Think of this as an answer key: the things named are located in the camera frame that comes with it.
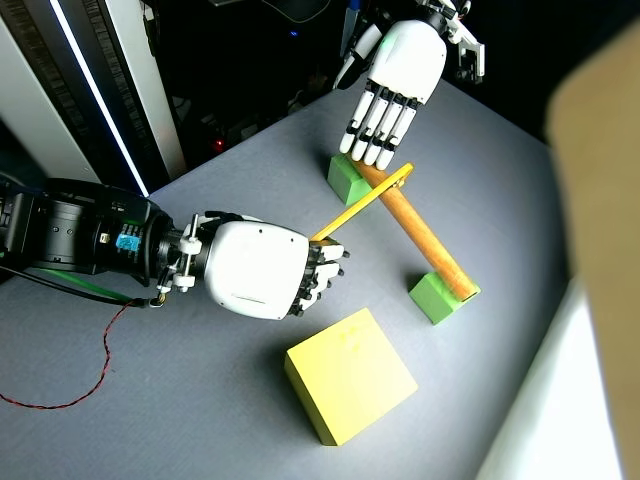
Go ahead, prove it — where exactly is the white cabinet panel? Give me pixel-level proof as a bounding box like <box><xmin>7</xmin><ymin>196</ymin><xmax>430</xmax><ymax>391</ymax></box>
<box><xmin>0</xmin><ymin>14</ymin><xmax>101</xmax><ymax>186</ymax></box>

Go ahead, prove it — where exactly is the orange-framed hacksaw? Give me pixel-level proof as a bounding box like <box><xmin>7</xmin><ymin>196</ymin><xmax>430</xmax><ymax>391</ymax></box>
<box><xmin>308</xmin><ymin>162</ymin><xmax>415</xmax><ymax>247</ymax></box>

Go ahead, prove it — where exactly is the white frame post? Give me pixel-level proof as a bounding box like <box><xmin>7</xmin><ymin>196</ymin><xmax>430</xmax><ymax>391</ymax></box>
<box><xmin>102</xmin><ymin>0</ymin><xmax>189</xmax><ymax>181</ymax></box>

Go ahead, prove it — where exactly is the white light strip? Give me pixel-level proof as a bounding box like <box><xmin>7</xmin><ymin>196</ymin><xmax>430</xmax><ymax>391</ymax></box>
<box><xmin>48</xmin><ymin>0</ymin><xmax>151</xmax><ymax>199</ymax></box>

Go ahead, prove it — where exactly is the red and black twisted cable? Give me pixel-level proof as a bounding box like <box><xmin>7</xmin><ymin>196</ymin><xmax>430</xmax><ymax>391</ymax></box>
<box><xmin>0</xmin><ymin>298</ymin><xmax>139</xmax><ymax>410</ymax></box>

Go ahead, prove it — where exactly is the yellow block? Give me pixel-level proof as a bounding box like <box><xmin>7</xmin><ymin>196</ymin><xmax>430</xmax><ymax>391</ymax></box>
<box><xmin>283</xmin><ymin>307</ymin><xmax>419</xmax><ymax>448</ymax></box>

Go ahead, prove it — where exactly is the green cable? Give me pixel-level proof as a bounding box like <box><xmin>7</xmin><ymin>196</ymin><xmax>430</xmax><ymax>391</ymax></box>
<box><xmin>37</xmin><ymin>267</ymin><xmax>126</xmax><ymax>302</ymax></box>

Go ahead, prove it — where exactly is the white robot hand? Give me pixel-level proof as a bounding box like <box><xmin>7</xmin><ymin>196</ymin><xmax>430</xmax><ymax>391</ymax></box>
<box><xmin>332</xmin><ymin>19</ymin><xmax>448</xmax><ymax>171</ymax></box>
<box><xmin>192</xmin><ymin>209</ymin><xmax>351</xmax><ymax>322</ymax></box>

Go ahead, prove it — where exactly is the tan cardboard box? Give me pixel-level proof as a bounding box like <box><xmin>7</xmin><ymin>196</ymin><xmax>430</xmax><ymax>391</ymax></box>
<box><xmin>544</xmin><ymin>19</ymin><xmax>640</xmax><ymax>480</ymax></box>

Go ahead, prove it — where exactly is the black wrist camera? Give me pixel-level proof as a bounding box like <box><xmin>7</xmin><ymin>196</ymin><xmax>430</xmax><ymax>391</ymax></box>
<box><xmin>455</xmin><ymin>47</ymin><xmax>482</xmax><ymax>84</ymax></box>

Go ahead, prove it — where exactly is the white backdrop sheet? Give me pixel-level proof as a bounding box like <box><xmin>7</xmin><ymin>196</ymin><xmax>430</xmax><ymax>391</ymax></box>
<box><xmin>474</xmin><ymin>279</ymin><xmax>626</xmax><ymax>480</ymax></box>

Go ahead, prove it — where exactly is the wooden rod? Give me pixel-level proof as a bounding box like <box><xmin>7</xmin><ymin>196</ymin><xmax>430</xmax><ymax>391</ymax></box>
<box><xmin>355</xmin><ymin>162</ymin><xmax>479</xmax><ymax>301</ymax></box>

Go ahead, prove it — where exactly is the green block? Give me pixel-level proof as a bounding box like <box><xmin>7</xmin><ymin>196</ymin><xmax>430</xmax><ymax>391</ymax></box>
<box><xmin>327</xmin><ymin>153</ymin><xmax>374</xmax><ymax>206</ymax></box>
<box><xmin>408</xmin><ymin>271</ymin><xmax>482</xmax><ymax>326</ymax></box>

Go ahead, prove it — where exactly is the grey table cloth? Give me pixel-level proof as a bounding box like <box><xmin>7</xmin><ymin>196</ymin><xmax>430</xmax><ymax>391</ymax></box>
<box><xmin>0</xmin><ymin>77</ymin><xmax>576</xmax><ymax>480</ymax></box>

